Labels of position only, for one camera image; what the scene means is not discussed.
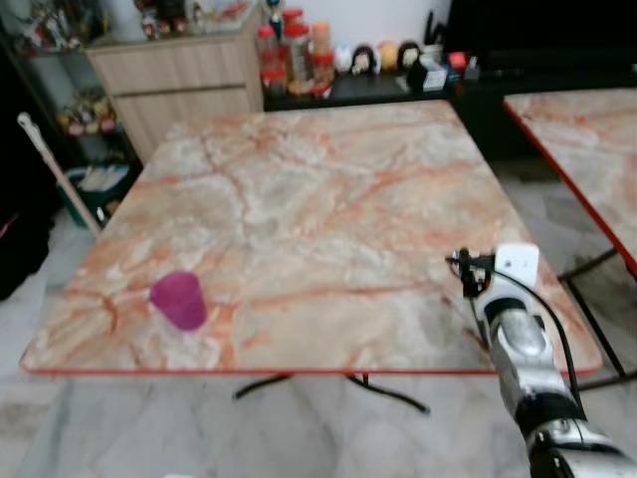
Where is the large red lid jar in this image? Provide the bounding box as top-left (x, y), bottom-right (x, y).
top-left (282, 9), bottom-right (313, 87)

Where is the white long stick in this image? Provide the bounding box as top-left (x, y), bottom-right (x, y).
top-left (17, 112), bottom-right (102, 236)

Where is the glass display shelf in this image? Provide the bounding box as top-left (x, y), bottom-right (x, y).
top-left (0, 0), bottom-right (142, 172)

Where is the black television screen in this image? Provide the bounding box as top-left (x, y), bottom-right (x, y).
top-left (443, 0), bottom-right (637, 71)

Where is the white small figurine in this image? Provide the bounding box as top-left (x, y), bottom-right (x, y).
top-left (334, 46), bottom-right (355, 76)

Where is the small red lid jar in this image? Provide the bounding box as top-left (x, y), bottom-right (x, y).
top-left (312, 52), bottom-right (337, 92)

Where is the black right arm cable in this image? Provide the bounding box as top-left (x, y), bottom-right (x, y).
top-left (495, 267), bottom-right (586, 404)

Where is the light wooden cabinet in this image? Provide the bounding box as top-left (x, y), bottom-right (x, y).
top-left (88, 20), bottom-right (268, 162)

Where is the brown hair figurine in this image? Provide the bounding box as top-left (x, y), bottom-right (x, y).
top-left (352, 44), bottom-right (379, 77)

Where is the black hair figurine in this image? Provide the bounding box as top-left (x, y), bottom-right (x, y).
top-left (398, 40), bottom-right (424, 71)

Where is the yellow figurine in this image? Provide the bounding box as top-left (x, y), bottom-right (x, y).
top-left (377, 40), bottom-right (401, 72)

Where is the orange lid jar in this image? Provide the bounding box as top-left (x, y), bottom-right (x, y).
top-left (311, 21), bottom-right (333, 59)

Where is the purple plastic cup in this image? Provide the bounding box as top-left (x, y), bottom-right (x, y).
top-left (149, 271), bottom-right (208, 332)

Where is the slim red lid jar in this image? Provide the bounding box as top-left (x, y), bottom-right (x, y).
top-left (256, 25), bottom-right (281, 97)

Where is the green bin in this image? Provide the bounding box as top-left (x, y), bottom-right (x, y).
top-left (58, 164), bottom-right (136, 230)

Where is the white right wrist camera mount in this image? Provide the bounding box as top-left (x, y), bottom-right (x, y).
top-left (494, 243), bottom-right (541, 292)

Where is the marble top table red edge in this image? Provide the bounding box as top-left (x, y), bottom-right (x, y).
top-left (503, 88), bottom-right (637, 391)
top-left (20, 100), bottom-right (605, 415)

